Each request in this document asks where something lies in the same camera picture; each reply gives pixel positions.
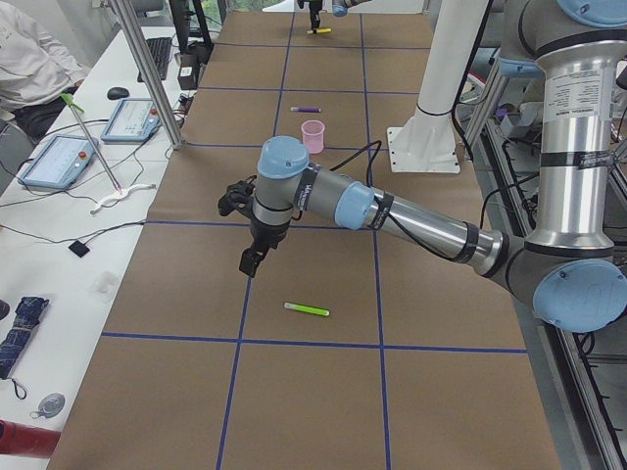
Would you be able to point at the red cylinder object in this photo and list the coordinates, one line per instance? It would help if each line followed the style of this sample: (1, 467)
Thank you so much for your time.
(27, 441)

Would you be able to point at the round metal keychain tag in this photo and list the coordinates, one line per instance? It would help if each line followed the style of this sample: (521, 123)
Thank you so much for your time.
(50, 406)

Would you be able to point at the green marker pen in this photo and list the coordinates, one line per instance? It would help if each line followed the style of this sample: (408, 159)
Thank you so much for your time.
(307, 309)

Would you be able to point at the pink mesh pen holder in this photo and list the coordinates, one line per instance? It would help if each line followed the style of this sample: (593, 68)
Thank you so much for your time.
(313, 135)

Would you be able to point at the aluminium frame post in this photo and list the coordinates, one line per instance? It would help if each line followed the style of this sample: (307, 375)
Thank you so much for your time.
(143, 59)

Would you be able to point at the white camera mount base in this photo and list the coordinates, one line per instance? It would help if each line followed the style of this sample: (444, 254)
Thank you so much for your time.
(427, 142)

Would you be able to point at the green handled reacher grabber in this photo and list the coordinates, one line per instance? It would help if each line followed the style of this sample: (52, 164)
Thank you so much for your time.
(120, 193)

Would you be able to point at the yellow marker pen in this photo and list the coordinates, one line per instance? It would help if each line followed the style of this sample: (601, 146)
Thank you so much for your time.
(319, 30)

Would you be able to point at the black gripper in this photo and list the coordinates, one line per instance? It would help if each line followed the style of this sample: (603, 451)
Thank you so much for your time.
(265, 232)
(314, 18)

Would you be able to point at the near teach pendant tablet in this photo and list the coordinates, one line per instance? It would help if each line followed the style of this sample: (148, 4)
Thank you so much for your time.
(60, 162)

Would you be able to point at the small black box device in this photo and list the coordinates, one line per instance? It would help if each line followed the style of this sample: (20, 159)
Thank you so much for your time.
(78, 248)

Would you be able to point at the far teach pendant tablet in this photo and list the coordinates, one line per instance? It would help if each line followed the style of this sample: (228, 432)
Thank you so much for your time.
(133, 120)

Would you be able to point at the brown paper table mat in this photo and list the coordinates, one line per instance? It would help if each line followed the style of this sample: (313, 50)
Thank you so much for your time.
(420, 364)

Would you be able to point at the black keyboard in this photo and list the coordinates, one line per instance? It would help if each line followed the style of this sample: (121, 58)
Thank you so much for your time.
(160, 50)

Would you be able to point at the purple marker pen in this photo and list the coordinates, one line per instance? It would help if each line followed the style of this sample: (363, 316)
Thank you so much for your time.
(307, 110)

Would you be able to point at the person in white hoodie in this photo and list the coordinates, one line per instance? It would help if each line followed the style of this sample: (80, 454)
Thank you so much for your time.
(36, 71)

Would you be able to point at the black computer mouse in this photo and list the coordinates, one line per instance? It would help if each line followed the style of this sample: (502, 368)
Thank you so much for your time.
(116, 93)

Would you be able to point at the teach pendant tablet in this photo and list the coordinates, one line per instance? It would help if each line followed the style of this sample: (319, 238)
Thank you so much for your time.
(60, 162)
(133, 120)

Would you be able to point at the folded blue umbrella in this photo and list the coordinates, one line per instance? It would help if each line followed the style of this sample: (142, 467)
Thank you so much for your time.
(28, 314)

